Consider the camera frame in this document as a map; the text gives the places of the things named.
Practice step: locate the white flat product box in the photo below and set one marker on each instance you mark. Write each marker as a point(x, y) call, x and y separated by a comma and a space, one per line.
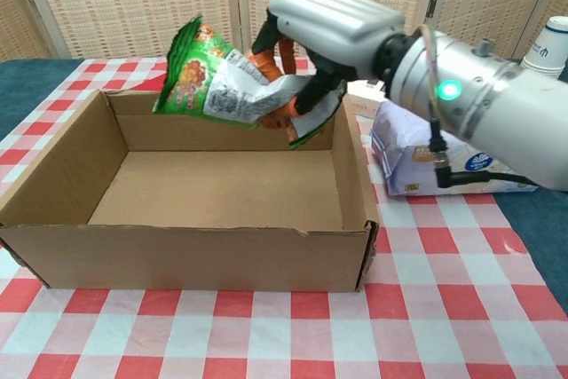
point(361, 104)

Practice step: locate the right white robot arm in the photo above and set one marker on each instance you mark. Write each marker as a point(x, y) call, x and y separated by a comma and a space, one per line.
point(488, 99)

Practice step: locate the red white checkered tablecloth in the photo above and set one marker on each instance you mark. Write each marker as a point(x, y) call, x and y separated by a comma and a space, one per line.
point(266, 334)

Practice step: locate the purple tissue pack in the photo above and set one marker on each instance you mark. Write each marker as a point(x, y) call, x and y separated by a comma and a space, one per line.
point(399, 161)

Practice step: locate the stack of white paper cups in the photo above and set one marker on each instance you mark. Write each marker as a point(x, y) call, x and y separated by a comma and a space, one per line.
point(548, 48)

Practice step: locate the open brown cardboard box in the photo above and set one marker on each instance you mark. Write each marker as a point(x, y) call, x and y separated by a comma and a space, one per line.
point(177, 259)

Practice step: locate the green snack bag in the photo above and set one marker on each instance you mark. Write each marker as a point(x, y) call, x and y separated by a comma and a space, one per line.
point(191, 86)

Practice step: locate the metal screen hinge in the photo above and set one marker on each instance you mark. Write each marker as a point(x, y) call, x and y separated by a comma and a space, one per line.
point(432, 4)

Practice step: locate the beige woven folding screen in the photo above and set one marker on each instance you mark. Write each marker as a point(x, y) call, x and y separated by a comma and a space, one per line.
point(133, 6)

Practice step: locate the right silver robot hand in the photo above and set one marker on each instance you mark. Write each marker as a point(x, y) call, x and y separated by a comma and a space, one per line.
point(341, 24)

